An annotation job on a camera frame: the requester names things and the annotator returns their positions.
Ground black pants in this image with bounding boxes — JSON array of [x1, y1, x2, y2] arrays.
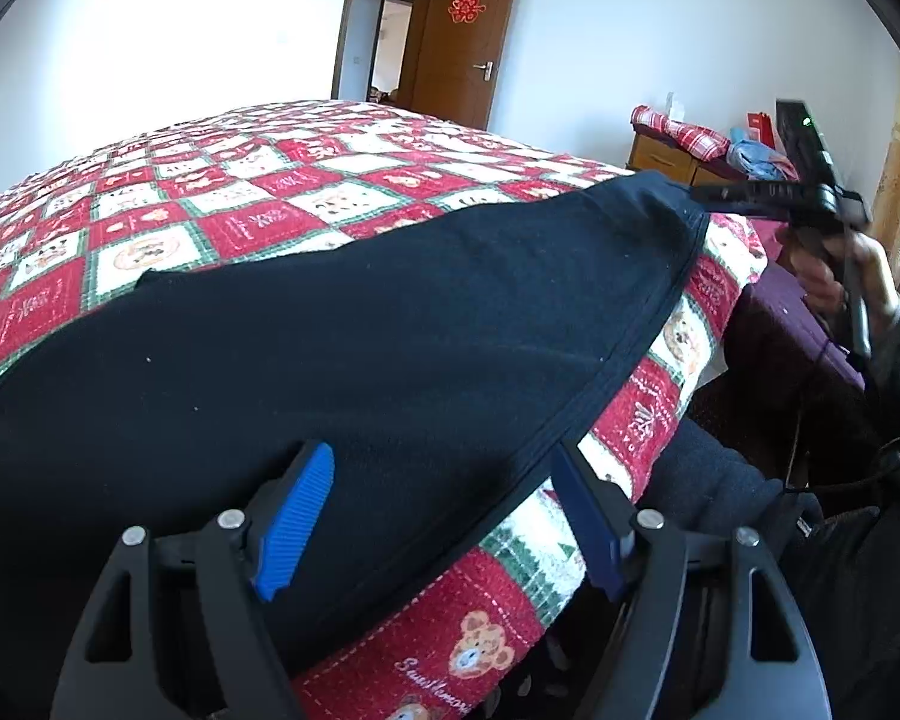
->
[[0, 171, 710, 676]]

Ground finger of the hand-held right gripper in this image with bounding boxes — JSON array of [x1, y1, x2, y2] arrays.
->
[[690, 178, 805, 215]]

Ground red checkered printed bedsheet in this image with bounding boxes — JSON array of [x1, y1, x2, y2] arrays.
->
[[0, 99, 770, 720]]

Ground brown wooden door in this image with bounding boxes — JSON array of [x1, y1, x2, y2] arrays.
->
[[399, 0, 522, 131]]

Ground blue cloth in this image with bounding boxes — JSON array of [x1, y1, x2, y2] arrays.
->
[[726, 127, 796, 181]]

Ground wooden nightstand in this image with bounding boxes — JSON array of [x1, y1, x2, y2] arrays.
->
[[628, 131, 728, 185]]

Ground red plaid cloth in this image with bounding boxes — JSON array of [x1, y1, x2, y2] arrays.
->
[[631, 105, 737, 162]]

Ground purple cloth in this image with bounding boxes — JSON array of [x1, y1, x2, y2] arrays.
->
[[724, 210, 871, 395]]

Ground red bag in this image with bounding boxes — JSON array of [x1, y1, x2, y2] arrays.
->
[[746, 111, 779, 151]]

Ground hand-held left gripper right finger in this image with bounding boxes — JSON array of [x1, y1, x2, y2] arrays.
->
[[549, 444, 833, 720]]

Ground person's right hand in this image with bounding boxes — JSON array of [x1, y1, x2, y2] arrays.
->
[[784, 227, 900, 332]]

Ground brown door frame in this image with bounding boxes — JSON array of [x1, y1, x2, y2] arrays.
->
[[331, 0, 440, 104]]

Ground person's legs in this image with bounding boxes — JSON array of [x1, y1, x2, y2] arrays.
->
[[630, 420, 900, 720]]

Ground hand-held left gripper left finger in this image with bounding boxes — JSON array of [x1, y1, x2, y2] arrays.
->
[[49, 441, 336, 720]]

